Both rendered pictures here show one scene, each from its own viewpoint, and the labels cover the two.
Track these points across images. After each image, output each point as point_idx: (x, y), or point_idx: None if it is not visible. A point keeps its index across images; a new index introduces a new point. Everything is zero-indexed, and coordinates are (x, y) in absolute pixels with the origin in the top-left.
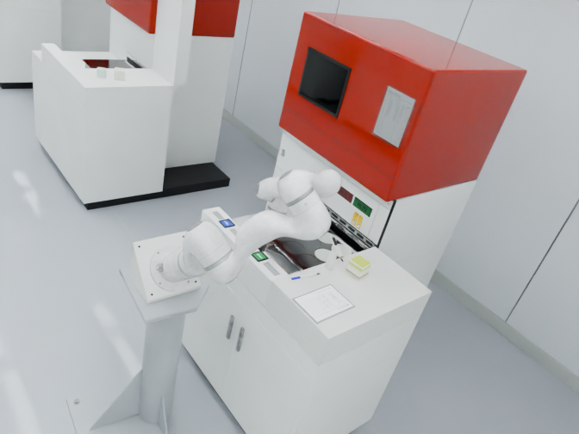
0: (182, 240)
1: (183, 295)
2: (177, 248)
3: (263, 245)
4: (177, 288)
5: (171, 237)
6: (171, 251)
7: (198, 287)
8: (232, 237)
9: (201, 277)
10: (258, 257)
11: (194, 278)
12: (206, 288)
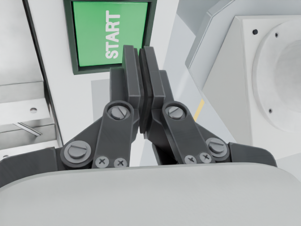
0: (267, 141)
1: (279, 7)
2: (285, 122)
3: (160, 85)
4: (300, 26)
5: (285, 149)
6: (299, 116)
7: (242, 18)
8: (134, 150)
9: (203, 48)
10: (127, 32)
11: (255, 41)
12: (227, 6)
